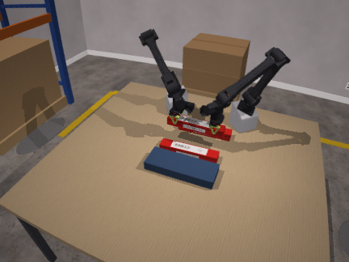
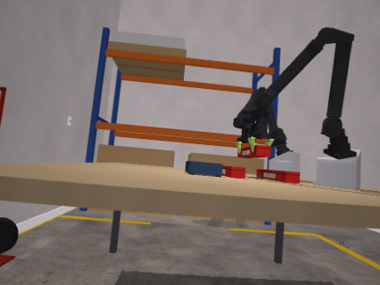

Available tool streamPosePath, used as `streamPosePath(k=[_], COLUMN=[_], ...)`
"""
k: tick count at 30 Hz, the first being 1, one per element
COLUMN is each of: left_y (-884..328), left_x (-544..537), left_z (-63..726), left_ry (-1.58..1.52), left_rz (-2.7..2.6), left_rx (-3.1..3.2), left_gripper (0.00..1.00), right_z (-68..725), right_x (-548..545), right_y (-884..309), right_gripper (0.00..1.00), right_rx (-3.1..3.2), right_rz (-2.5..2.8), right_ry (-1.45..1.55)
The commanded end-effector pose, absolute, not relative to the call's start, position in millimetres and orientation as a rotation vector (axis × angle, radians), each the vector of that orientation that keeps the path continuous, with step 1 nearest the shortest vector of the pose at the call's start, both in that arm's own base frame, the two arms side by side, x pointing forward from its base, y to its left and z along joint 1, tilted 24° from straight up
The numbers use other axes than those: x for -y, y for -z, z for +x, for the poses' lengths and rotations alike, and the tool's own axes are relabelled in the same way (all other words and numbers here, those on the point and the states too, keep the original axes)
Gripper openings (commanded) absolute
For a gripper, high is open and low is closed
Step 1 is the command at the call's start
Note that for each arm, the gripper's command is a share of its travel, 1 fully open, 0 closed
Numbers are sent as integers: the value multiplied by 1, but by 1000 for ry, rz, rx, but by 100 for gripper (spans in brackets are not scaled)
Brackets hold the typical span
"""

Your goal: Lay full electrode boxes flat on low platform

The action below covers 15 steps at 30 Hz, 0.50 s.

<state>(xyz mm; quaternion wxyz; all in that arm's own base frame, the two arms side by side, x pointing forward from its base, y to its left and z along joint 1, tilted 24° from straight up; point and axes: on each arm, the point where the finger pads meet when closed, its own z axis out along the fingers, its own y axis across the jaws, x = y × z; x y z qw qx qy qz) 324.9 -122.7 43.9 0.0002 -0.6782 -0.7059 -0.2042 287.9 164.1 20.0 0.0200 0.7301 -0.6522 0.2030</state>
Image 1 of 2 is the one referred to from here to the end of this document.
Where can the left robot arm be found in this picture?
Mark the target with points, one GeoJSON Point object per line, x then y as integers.
{"type": "Point", "coordinates": [268, 68]}

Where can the white box with red edges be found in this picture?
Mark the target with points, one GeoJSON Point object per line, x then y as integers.
{"type": "Point", "coordinates": [226, 136]}

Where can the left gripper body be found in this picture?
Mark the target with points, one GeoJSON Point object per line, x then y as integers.
{"type": "Point", "coordinates": [218, 121]}

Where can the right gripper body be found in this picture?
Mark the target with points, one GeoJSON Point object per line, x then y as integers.
{"type": "Point", "coordinates": [172, 111]}

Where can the white box with red trim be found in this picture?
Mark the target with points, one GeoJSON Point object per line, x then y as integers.
{"type": "Point", "coordinates": [196, 125]}

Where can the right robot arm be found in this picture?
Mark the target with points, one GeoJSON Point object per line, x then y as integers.
{"type": "Point", "coordinates": [170, 80]}

